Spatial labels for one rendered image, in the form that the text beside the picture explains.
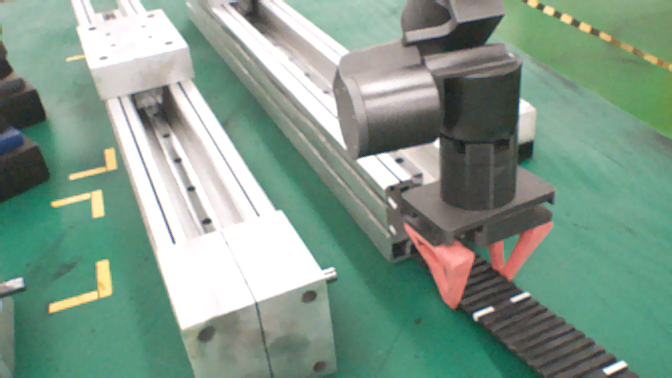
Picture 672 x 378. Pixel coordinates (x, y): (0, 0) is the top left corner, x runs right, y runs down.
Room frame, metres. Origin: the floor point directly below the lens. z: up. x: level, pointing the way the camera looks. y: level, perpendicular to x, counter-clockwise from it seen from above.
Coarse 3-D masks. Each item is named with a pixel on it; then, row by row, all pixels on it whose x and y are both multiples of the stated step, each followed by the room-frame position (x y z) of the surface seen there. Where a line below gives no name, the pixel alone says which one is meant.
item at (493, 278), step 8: (488, 272) 0.41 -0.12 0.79; (496, 272) 0.41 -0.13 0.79; (472, 280) 0.41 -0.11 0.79; (480, 280) 0.41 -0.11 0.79; (488, 280) 0.41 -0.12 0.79; (496, 280) 0.40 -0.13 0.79; (504, 280) 0.40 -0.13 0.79; (464, 288) 0.40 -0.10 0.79; (472, 288) 0.40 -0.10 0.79; (480, 288) 0.40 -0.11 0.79; (488, 288) 0.40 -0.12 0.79; (464, 296) 0.39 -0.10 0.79
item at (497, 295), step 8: (496, 288) 0.39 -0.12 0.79; (504, 288) 0.39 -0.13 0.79; (512, 288) 0.39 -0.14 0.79; (520, 288) 0.39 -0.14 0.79; (472, 296) 0.39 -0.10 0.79; (480, 296) 0.38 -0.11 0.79; (488, 296) 0.39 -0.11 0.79; (496, 296) 0.38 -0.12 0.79; (504, 296) 0.38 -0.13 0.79; (512, 296) 0.38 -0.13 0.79; (464, 304) 0.38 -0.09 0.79; (472, 304) 0.38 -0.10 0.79; (480, 304) 0.37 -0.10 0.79; (488, 304) 0.37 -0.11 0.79; (496, 304) 0.38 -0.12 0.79; (472, 312) 0.37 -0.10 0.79
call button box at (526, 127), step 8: (528, 104) 0.61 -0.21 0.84; (520, 112) 0.60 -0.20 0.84; (528, 112) 0.60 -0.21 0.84; (520, 120) 0.60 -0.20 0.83; (528, 120) 0.60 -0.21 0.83; (520, 128) 0.60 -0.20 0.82; (528, 128) 0.60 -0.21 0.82; (520, 136) 0.60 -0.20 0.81; (528, 136) 0.60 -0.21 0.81; (520, 144) 0.60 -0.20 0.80; (528, 144) 0.60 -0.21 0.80; (520, 152) 0.60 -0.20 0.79; (528, 152) 0.60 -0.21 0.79; (520, 160) 0.60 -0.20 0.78
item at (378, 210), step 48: (192, 0) 1.13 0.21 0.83; (240, 48) 0.86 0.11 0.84; (288, 48) 0.89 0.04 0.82; (336, 48) 0.77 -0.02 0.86; (288, 96) 0.67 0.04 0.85; (336, 144) 0.55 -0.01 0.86; (432, 144) 0.52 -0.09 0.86; (336, 192) 0.56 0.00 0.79; (384, 192) 0.45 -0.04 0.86; (384, 240) 0.46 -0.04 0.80
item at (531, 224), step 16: (528, 208) 0.39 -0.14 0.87; (544, 208) 0.41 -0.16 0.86; (496, 224) 0.37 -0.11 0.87; (512, 224) 0.38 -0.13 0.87; (528, 224) 0.39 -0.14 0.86; (544, 224) 0.39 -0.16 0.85; (480, 240) 0.37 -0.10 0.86; (496, 240) 0.37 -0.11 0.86; (528, 240) 0.39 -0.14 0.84; (496, 256) 0.42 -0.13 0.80; (512, 256) 0.40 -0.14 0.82; (512, 272) 0.40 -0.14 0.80
